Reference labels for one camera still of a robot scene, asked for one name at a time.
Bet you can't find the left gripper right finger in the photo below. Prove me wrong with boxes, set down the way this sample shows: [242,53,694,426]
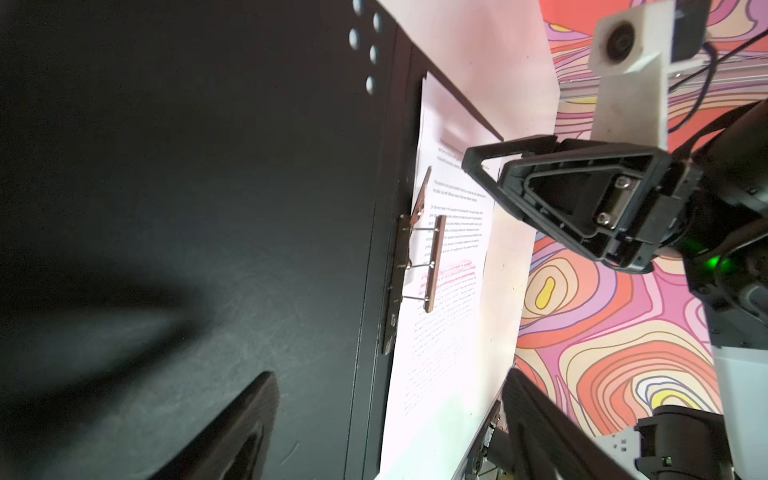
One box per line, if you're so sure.
[502,368,631,479]

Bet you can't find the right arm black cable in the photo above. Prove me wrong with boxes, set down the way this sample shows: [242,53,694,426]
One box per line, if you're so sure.
[665,26,768,136]

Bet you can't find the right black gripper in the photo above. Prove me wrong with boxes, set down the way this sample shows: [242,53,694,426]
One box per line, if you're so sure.
[461,135,703,273]

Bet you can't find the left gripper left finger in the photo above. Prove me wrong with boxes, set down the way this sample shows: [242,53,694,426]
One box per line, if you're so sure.
[152,371,280,479]

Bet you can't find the printed paper sheet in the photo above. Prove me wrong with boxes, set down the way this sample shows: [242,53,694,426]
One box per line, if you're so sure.
[379,73,496,479]

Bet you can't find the teal file folder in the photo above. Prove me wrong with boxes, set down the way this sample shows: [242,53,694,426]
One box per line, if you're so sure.
[0,0,505,480]

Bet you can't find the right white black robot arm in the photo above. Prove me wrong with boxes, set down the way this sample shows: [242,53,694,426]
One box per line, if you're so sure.
[462,101,767,479]

